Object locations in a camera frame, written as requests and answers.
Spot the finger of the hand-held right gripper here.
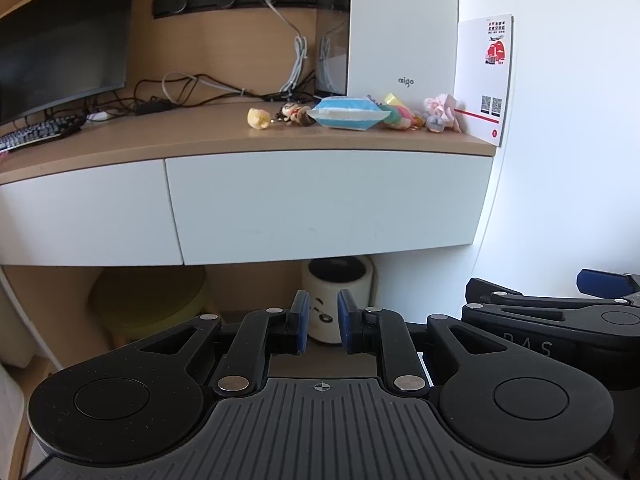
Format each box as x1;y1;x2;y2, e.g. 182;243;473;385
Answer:
466;277;633;306
577;269;640;301

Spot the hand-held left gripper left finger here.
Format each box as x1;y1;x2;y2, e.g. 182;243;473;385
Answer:
137;290;311;398

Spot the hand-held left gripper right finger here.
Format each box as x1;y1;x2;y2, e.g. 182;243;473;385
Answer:
337;289;506;400

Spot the pink and white plush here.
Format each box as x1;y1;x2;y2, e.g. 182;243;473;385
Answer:
424;93;464;134

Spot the multicolour toy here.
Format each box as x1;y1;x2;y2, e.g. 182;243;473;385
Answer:
367;92;426;132

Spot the small yellow toy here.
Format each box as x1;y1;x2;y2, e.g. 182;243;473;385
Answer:
247;107;274;131

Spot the blue wet wipes pack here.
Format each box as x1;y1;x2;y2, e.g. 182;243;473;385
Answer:
306;96;391;133

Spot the small doll keychain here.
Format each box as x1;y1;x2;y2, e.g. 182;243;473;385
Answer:
274;102;317;127

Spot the white panda trash can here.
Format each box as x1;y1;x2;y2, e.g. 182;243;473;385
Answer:
301;256;375;345

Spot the olive green wooden stool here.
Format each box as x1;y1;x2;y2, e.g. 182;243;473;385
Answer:
89;265;209;352

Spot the white and red card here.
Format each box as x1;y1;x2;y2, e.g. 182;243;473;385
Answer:
454;13;516;148

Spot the narrow white desk drawer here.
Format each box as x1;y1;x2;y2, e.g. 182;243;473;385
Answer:
0;159;185;267

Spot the white computer case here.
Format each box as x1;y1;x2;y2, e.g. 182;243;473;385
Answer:
315;0;459;112

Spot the black keyboard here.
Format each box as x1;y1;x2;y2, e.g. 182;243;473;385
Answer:
0;116;84;154

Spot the black computer monitor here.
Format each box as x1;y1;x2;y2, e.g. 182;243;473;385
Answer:
0;0;140;127

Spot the black cable bundle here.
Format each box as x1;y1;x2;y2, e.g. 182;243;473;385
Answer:
85;77;321;117

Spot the white plug cable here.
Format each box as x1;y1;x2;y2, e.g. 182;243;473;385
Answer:
262;0;309;99

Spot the white looped cable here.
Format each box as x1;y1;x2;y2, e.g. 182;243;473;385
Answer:
162;72;246;107

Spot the black wall power rail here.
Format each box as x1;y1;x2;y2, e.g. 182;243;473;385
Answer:
152;0;351;21

